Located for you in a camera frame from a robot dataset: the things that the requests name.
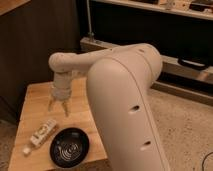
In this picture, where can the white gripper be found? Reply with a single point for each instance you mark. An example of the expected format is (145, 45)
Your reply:
(60, 91)

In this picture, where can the wooden shelf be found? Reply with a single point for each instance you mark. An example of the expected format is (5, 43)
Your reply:
(176, 7)

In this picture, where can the wooden table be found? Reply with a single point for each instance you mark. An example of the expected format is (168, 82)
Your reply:
(35, 113)

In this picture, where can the white plastic bottle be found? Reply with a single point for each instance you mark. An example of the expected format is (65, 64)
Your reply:
(39, 137)

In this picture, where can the grey metal beam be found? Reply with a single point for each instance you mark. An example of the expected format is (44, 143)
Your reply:
(170, 66)

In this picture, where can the black ceramic bowl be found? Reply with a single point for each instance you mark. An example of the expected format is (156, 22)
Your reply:
(69, 147)

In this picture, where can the metal pole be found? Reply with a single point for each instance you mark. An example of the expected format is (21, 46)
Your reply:
(90, 32)

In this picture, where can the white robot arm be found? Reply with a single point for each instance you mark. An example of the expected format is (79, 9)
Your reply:
(117, 84)

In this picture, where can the black handle object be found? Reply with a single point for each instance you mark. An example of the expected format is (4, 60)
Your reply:
(193, 65)

